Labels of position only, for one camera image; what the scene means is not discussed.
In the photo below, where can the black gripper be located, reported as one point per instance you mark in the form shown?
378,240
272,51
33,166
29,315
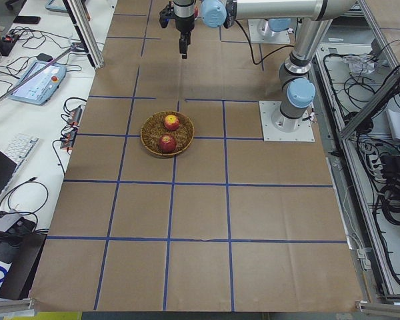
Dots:
183,23

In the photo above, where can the red yellow apple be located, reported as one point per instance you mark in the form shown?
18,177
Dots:
171,122

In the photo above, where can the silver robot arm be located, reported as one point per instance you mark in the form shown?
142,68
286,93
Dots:
317,15

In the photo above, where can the woven wicker basket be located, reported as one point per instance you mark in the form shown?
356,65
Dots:
154,129

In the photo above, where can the dark red apple in basket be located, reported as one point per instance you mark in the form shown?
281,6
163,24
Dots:
167,143

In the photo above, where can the long silver rod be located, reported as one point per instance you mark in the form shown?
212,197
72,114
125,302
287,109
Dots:
37,67

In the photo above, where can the blue teach pendant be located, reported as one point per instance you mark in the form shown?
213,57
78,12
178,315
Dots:
39,89

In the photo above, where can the white keyboard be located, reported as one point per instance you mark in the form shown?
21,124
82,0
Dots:
19,150

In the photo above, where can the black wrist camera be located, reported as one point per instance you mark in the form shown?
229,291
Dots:
165,15

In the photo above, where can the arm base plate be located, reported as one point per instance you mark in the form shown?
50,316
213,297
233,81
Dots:
276,127
269,31

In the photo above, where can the aluminium frame post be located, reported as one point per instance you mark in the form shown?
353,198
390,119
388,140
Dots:
78,16

